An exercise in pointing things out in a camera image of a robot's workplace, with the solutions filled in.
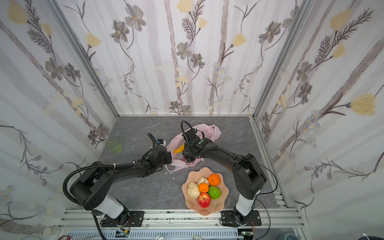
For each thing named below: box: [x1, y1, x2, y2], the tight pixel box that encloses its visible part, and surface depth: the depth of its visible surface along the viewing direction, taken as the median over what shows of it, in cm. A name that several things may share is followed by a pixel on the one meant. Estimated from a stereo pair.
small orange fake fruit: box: [198, 182, 209, 193], surface depth 77 cm
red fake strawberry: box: [198, 192, 211, 209], surface depth 76 cm
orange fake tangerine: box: [208, 173, 221, 186], surface depth 82 cm
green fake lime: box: [208, 186, 221, 200], surface depth 78 cm
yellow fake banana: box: [173, 143, 185, 154], surface depth 100 cm
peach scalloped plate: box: [182, 167, 229, 216], surface depth 78 cm
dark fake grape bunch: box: [182, 153, 196, 162], surface depth 95 cm
